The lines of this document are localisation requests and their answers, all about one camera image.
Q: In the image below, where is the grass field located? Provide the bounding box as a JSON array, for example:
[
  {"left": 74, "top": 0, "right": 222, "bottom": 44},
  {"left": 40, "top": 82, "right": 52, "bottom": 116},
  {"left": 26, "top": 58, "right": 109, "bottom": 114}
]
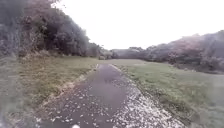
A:
[{"left": 99, "top": 58, "right": 224, "bottom": 128}]

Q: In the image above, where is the wood of trees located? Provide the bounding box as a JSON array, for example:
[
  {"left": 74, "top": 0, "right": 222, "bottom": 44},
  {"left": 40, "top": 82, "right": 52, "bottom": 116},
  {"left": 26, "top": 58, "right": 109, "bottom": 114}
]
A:
[{"left": 0, "top": 0, "right": 103, "bottom": 59}]

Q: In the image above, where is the grass verge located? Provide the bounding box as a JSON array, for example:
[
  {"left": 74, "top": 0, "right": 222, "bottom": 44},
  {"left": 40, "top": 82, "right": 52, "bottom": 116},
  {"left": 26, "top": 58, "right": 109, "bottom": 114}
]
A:
[{"left": 0, "top": 53, "right": 101, "bottom": 128}]

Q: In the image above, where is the row of trees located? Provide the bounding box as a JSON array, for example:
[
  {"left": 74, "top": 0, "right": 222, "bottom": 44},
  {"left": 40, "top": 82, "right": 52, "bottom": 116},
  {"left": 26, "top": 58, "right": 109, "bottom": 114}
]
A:
[{"left": 99, "top": 29, "right": 224, "bottom": 75}]

